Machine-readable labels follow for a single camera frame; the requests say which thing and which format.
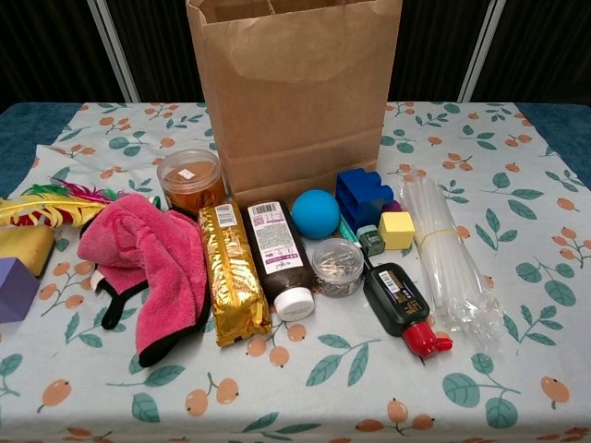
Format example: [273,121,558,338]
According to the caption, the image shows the brown bottle with white cap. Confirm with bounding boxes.
[241,198,317,323]

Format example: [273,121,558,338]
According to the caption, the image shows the yellow sponge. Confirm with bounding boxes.
[0,224,56,278]

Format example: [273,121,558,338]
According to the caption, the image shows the black bottle with red cap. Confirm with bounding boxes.
[363,261,453,361]

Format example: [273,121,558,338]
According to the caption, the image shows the gold foil packet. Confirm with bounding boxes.
[198,201,273,349]

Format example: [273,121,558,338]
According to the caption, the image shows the amber plastic jar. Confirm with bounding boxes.
[156,149,226,218]

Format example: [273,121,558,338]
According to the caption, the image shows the dark partition panel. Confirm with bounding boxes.
[0,0,139,105]
[459,0,591,105]
[392,0,498,103]
[99,0,207,103]

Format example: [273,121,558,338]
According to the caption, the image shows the blue felt table cover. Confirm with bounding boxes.
[0,101,591,199]

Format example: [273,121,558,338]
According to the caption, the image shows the small green box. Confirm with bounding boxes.
[356,224,386,257]

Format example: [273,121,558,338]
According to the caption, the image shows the blue plastic block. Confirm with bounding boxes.
[335,168,395,233]

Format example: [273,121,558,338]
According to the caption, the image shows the floral print tablecloth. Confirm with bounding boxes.
[0,101,591,443]

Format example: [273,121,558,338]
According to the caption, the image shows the teal tube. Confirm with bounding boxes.
[339,215,364,245]

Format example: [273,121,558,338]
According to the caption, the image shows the yellow cube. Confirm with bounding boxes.
[378,211,416,251]

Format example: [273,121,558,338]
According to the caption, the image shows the brown paper bag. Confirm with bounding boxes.
[186,0,406,209]

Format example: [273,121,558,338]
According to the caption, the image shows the bundle of clear straws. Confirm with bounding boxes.
[397,177,505,354]

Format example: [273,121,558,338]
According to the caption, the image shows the blue ball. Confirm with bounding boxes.
[291,189,342,240]

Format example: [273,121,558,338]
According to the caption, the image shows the purple foam block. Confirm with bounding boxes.
[0,257,42,324]

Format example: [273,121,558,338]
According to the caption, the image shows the yellow feather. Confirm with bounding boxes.
[0,196,107,228]

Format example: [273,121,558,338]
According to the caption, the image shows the clear jar of paper clips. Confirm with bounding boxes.
[311,237,365,299]

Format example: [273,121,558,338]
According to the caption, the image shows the pink cloth with black trim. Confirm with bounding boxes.
[77,193,212,369]

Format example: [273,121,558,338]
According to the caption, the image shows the green and pink feathers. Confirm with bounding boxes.
[20,177,128,207]

